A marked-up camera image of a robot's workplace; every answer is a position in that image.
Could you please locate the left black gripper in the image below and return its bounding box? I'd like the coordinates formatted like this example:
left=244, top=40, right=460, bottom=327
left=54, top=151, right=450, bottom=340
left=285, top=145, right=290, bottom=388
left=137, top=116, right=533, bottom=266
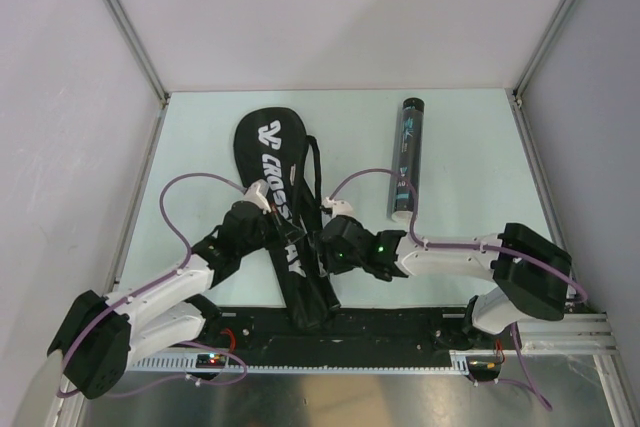
left=238, top=204, right=304, bottom=257

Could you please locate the black racket cover bag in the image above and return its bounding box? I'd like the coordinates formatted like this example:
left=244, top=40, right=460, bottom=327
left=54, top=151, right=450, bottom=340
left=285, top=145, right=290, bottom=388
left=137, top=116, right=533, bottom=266
left=233, top=107, right=340, bottom=333

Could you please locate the black shuttlecock tube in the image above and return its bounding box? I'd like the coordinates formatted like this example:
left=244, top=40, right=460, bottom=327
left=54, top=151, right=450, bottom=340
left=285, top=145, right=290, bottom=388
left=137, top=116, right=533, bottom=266
left=388, top=97, right=425, bottom=225

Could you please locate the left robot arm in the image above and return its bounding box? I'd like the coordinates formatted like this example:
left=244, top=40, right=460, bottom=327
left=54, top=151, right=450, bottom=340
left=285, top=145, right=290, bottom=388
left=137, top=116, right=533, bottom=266
left=48, top=201, right=305, bottom=399

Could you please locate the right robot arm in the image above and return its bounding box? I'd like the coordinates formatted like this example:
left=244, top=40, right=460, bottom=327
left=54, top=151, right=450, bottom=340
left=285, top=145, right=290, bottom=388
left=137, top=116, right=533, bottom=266
left=317, top=215, right=571, bottom=348

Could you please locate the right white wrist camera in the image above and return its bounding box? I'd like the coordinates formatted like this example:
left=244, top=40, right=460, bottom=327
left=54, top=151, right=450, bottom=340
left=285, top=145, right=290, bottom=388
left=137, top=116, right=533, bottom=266
left=322, top=197, right=355, bottom=219

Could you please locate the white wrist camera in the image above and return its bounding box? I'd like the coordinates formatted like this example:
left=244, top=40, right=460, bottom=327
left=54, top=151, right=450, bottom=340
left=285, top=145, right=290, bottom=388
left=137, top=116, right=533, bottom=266
left=243, top=179, right=271, bottom=212
left=322, top=197, right=355, bottom=219

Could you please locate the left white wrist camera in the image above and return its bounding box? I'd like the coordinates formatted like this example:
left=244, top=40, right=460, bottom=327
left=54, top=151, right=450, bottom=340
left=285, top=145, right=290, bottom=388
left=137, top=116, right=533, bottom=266
left=243, top=179, right=271, bottom=212

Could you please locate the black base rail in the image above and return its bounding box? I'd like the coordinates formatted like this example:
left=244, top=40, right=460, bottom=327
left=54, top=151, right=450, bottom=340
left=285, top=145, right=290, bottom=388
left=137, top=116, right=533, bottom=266
left=195, top=307, right=496, bottom=369

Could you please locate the grey slotted cable duct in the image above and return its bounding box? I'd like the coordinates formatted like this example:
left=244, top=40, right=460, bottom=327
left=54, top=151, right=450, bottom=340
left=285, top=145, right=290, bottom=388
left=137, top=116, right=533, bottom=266
left=134, top=349, right=501, bottom=376

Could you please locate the right aluminium frame post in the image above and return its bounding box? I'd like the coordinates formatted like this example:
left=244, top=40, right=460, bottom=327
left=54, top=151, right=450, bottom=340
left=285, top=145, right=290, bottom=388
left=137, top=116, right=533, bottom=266
left=512, top=0, right=609, bottom=106

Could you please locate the aluminium frame post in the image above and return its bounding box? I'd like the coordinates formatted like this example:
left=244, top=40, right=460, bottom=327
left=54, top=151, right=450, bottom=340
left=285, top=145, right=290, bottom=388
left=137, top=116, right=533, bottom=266
left=73, top=0, right=169, bottom=108
left=512, top=0, right=609, bottom=106

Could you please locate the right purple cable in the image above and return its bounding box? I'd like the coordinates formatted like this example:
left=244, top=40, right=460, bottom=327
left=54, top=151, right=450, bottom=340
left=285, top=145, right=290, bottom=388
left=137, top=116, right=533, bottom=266
left=327, top=168, right=589, bottom=306

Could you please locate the left aluminium frame post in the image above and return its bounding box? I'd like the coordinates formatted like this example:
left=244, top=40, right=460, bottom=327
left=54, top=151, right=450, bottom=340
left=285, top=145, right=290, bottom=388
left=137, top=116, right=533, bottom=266
left=73, top=0, right=169, bottom=108

